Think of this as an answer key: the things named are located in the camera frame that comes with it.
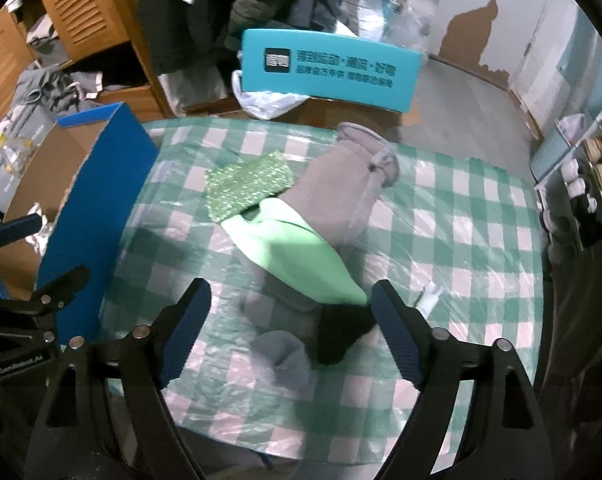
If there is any white storage shelf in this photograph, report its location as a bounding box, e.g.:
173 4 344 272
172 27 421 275
528 110 602 261

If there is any light green cloth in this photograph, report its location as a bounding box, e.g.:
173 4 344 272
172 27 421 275
222 199 368 306

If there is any black jacket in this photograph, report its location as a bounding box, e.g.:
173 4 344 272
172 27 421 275
138 0 242 75

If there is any translucent plastic bag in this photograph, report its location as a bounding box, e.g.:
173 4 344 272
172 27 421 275
158 72 232 116

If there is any grey sock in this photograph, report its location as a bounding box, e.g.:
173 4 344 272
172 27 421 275
251 330 312 391

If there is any small white scrap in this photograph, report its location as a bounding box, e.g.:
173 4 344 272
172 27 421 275
416 282 444 316

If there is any black sock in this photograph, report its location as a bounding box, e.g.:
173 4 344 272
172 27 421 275
315 302 382 366

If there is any white plastic bag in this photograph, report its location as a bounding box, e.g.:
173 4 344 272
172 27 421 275
231 70 309 121

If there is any wooden louvered cabinet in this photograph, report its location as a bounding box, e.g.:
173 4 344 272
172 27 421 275
0 0 182 121

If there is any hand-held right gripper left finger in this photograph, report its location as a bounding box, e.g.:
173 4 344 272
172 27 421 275
28 277 213 480

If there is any blue cardboard box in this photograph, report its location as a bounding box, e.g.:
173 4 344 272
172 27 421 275
0 102 159 346

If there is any sparkly green pouch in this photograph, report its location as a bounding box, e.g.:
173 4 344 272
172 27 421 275
203 154 296 222

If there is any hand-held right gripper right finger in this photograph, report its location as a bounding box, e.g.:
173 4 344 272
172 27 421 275
370 280 554 480

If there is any green checked tablecloth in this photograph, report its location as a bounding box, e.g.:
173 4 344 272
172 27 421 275
98 119 547 466

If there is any light blue trash bin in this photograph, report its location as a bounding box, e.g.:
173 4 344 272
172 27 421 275
528 135 577 186

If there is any clear printed plastic bag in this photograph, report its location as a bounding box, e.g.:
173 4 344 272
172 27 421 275
341 0 432 56

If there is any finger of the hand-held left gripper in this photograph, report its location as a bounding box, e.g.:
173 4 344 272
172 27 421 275
0 266 92 317
0 206 42 266

